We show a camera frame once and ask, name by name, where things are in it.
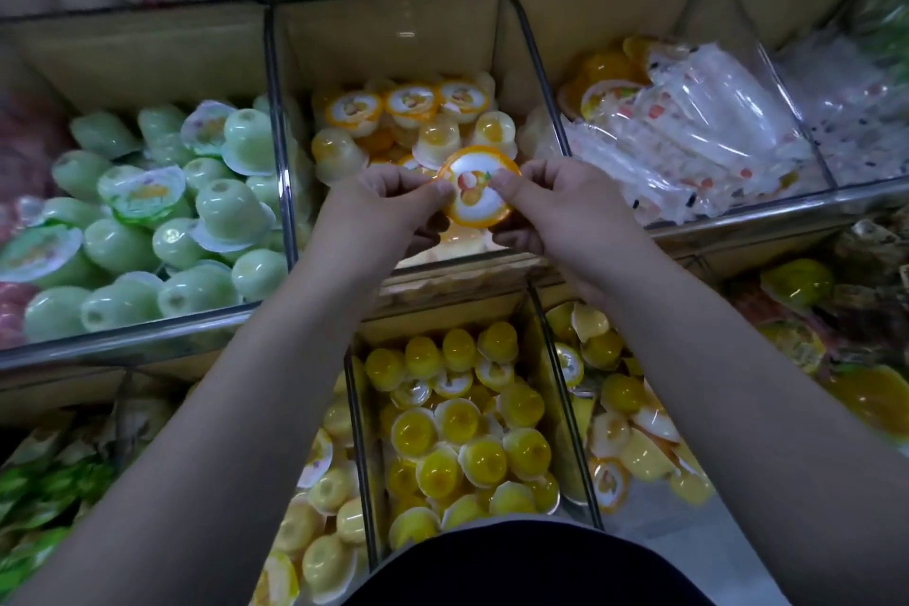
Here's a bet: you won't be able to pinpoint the pile of pale yellow jelly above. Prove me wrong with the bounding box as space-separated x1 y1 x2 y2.
256 371 374 606

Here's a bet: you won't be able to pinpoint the pile of white jelly sticks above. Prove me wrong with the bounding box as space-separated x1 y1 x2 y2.
774 30 909 188

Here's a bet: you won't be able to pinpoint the pile of green jelly cups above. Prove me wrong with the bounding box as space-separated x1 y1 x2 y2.
0 98 293 345

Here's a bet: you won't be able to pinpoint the pile of orange-lid jelly cups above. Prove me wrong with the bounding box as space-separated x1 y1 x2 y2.
310 70 525 259

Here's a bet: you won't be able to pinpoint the person's right hand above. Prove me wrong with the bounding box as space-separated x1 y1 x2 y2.
490 155 655 302

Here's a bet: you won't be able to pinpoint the person's left hand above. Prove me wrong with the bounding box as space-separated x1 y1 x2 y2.
305 165 456 294

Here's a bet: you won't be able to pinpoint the green juice pouches pile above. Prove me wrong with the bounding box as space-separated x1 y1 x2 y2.
0 406 179 597

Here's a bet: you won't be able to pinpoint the single orange-lid jelly cup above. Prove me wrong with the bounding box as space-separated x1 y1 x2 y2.
437 147 525 231

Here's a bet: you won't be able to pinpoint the person's right forearm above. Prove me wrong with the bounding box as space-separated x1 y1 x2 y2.
597 258 909 606

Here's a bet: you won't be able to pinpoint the pile of yellow jelly cups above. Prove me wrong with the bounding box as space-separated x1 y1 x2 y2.
362 321 562 553

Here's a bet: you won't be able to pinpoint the pile of clear packets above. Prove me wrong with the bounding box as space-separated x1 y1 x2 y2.
518 37 826 223

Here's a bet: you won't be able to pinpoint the pile of pastel jelly cups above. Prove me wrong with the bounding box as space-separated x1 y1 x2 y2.
544 300 719 515

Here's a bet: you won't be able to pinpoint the person's left forearm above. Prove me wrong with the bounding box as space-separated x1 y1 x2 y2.
14 272 392 606

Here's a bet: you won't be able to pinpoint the long green vegetable packets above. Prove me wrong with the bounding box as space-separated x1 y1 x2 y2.
855 0 909 75

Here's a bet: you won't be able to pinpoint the black shirt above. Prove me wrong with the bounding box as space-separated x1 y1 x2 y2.
348 520 712 606

